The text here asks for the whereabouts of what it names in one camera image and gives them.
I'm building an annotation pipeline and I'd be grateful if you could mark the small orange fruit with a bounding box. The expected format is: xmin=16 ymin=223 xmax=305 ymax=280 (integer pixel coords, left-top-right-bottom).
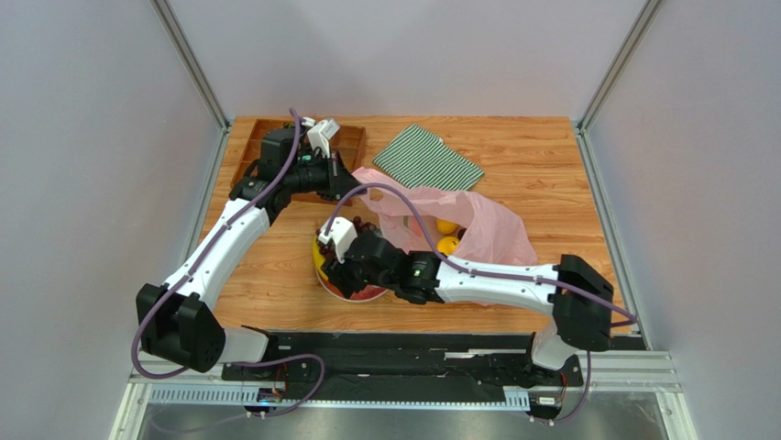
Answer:
xmin=436 ymin=236 xmax=460 ymax=256

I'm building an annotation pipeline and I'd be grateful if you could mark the green striped cloth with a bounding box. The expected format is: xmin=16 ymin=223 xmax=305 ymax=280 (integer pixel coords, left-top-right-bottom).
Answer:
xmin=373 ymin=124 xmax=484 ymax=191

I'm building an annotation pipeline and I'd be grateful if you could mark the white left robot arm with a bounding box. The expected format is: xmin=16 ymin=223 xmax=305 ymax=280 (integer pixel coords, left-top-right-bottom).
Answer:
xmin=131 ymin=118 xmax=359 ymax=373

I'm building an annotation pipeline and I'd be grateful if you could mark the yellow lemon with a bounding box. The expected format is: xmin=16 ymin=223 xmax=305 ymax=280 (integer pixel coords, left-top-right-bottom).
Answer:
xmin=435 ymin=218 xmax=460 ymax=236

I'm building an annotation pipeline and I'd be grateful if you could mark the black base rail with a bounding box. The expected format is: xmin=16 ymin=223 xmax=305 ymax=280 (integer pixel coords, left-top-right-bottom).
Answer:
xmin=221 ymin=331 xmax=585 ymax=404

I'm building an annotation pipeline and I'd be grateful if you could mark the wooden compartment tray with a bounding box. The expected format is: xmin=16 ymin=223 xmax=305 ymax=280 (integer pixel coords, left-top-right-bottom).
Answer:
xmin=230 ymin=118 xmax=367 ymax=189

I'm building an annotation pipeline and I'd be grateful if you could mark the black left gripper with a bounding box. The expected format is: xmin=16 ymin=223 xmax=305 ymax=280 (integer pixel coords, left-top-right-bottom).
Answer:
xmin=285 ymin=150 xmax=368 ymax=203

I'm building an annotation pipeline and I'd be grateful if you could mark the aluminium frame post left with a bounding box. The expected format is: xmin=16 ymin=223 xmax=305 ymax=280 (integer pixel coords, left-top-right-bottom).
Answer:
xmin=150 ymin=0 xmax=231 ymax=133

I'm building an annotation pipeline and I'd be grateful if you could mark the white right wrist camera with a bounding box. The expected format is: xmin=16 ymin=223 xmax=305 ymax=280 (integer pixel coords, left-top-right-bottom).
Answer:
xmin=317 ymin=216 xmax=358 ymax=262

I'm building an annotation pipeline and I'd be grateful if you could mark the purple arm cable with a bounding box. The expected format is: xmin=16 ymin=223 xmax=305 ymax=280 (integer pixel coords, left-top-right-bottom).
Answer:
xmin=322 ymin=182 xmax=639 ymax=425
xmin=130 ymin=107 xmax=327 ymax=380

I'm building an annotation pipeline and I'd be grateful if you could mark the aluminium frame post right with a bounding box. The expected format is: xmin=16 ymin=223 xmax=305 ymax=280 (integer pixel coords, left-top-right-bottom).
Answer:
xmin=577 ymin=0 xmax=665 ymax=133

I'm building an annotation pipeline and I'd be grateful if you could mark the aluminium frame post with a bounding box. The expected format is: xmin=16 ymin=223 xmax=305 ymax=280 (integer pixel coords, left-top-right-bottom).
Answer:
xmin=150 ymin=0 xmax=231 ymax=133
xmin=577 ymin=0 xmax=665 ymax=133

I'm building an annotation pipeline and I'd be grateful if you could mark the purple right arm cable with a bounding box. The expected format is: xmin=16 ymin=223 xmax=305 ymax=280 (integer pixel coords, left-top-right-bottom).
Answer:
xmin=322 ymin=182 xmax=639 ymax=425

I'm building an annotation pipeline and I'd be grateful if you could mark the patterned fruit plate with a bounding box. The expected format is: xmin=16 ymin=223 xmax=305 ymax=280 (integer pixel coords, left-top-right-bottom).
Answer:
xmin=315 ymin=269 xmax=388 ymax=303

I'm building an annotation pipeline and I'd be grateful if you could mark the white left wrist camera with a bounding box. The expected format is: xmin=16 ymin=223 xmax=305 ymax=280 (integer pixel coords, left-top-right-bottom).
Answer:
xmin=306 ymin=118 xmax=340 ymax=158

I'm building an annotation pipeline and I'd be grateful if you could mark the yellow banana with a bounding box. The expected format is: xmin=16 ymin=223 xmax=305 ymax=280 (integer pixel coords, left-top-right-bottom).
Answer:
xmin=312 ymin=237 xmax=325 ymax=276

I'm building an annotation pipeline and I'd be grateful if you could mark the purple grape bunch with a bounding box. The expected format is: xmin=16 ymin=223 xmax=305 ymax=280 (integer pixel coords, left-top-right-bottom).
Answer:
xmin=320 ymin=216 xmax=377 ymax=255

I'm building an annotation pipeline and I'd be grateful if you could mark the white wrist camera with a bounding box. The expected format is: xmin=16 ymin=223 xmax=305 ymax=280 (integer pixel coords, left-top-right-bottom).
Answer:
xmin=317 ymin=216 xmax=358 ymax=262
xmin=306 ymin=118 xmax=340 ymax=158

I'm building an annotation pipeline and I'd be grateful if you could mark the pink plastic bag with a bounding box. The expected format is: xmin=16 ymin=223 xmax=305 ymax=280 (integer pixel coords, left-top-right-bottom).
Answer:
xmin=351 ymin=165 xmax=539 ymax=306

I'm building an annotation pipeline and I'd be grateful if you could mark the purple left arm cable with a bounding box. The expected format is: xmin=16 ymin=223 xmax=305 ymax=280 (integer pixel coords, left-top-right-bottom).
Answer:
xmin=130 ymin=107 xmax=327 ymax=380

